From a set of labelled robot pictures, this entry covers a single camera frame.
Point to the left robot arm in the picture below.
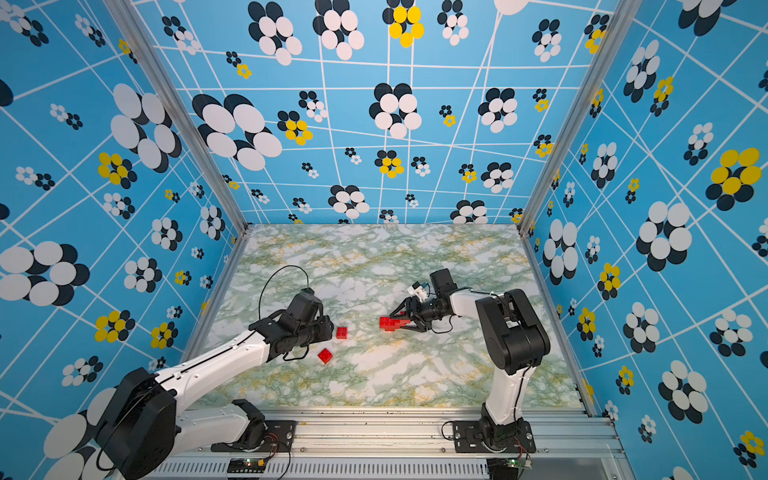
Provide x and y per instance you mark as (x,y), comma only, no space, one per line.
(145,420)

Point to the aluminium corner post left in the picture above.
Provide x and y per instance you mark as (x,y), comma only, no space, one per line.
(128,22)

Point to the aluminium corner post right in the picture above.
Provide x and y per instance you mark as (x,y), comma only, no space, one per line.
(620,23)

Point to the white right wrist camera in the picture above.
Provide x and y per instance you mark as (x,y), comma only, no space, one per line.
(419,291)

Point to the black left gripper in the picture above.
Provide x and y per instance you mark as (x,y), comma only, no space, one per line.
(328,327)

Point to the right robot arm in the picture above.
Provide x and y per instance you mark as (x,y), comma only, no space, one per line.
(516,342)

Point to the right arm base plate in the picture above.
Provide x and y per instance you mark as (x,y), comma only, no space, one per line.
(483,437)

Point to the aluminium corner post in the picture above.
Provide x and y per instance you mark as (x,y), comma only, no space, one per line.
(128,22)
(620,23)

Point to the red stepped lego assembly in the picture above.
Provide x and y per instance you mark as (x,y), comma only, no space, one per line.
(388,324)

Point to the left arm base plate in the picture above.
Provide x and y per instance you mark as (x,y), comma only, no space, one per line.
(270,436)

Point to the left controller board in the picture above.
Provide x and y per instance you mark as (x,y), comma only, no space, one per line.
(238,467)

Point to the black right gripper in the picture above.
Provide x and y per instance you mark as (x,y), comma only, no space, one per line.
(409,303)

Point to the right controller board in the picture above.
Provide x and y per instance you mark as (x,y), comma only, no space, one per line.
(506,469)

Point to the controller board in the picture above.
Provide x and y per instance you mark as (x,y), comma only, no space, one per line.
(506,469)
(238,467)

